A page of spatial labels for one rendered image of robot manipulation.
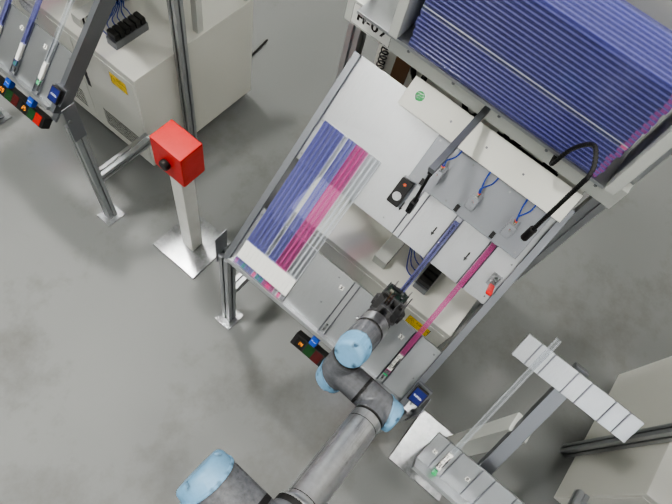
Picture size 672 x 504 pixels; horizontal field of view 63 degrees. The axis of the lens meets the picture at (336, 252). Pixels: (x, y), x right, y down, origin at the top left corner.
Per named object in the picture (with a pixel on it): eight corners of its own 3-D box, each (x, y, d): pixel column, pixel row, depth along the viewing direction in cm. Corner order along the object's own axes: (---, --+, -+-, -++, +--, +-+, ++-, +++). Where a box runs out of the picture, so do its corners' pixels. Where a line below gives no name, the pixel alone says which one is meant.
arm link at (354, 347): (324, 355, 124) (342, 332, 120) (345, 332, 134) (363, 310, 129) (351, 378, 123) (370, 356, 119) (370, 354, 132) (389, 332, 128)
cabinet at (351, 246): (400, 377, 236) (450, 337, 181) (276, 274, 247) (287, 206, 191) (477, 273, 264) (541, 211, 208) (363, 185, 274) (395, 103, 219)
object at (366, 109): (484, 300, 152) (483, 304, 147) (302, 157, 162) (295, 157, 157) (567, 204, 142) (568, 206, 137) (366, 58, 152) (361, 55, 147)
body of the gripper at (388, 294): (414, 298, 141) (398, 319, 131) (397, 320, 145) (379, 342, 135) (391, 279, 142) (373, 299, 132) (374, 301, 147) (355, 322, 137)
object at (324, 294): (402, 395, 162) (400, 400, 159) (235, 255, 172) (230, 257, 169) (442, 349, 156) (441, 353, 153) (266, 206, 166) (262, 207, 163)
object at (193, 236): (193, 279, 240) (175, 185, 170) (153, 245, 243) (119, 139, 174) (231, 243, 250) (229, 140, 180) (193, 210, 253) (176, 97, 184)
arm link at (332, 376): (342, 411, 130) (365, 384, 124) (306, 378, 132) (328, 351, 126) (356, 393, 137) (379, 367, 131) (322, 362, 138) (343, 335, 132)
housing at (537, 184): (556, 216, 144) (559, 223, 131) (407, 107, 151) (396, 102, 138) (577, 192, 141) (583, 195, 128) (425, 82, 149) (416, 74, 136)
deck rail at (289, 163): (237, 256, 175) (227, 260, 169) (232, 253, 175) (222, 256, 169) (366, 58, 152) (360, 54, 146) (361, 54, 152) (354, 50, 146)
